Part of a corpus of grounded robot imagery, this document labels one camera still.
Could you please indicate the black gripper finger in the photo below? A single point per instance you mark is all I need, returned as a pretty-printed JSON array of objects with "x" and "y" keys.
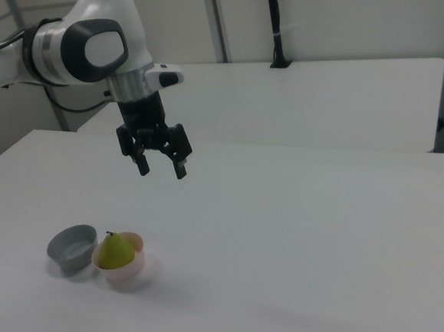
[
  {"x": 180, "y": 146},
  {"x": 141, "y": 162}
]

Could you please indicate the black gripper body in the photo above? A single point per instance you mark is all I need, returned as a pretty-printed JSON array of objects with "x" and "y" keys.
[{"x": 143, "y": 114}]

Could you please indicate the green pear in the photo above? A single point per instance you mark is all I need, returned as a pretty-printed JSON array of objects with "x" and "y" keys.
[{"x": 115, "y": 253}]

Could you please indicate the pink bowl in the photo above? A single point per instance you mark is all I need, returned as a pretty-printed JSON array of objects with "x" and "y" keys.
[{"x": 126, "y": 272}]

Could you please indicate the grey bowl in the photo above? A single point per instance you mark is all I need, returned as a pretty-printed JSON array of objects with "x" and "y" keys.
[{"x": 70, "y": 262}]

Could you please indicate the white side table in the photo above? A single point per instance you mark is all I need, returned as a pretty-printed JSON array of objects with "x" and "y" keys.
[{"x": 298, "y": 102}]

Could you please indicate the grey partition post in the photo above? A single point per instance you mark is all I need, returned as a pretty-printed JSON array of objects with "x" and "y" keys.
[{"x": 218, "y": 20}]

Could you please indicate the black camera stand pole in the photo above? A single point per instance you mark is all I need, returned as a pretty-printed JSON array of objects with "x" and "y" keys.
[{"x": 275, "y": 15}]

